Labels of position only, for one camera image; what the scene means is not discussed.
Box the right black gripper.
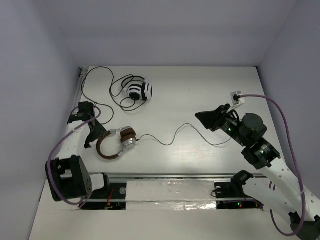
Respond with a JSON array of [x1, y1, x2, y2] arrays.
[[194, 103, 248, 147]]

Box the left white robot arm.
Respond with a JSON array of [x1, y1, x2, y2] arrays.
[[45, 101, 107, 205]]

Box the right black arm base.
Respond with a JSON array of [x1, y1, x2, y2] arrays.
[[210, 170, 264, 210]]

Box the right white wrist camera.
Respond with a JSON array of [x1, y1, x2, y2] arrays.
[[230, 91, 245, 110]]

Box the silver foil strip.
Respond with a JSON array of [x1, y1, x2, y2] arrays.
[[125, 180, 217, 211]]

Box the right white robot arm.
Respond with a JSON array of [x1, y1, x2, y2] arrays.
[[195, 104, 320, 240]]

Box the thin black headphone cable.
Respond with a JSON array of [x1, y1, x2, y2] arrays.
[[135, 123, 233, 148]]

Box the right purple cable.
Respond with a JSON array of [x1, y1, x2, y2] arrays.
[[237, 93, 307, 237]]

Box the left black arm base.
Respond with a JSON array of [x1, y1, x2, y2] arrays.
[[79, 173, 127, 211]]

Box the brown silver headphones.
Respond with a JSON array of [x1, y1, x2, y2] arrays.
[[96, 126, 137, 161]]

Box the long black headphone cable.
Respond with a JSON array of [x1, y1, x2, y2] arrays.
[[80, 66, 147, 126]]

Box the aluminium rail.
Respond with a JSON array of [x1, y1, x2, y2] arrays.
[[89, 172, 268, 180]]

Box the white black headphones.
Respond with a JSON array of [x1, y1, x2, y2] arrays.
[[119, 75, 153, 101]]

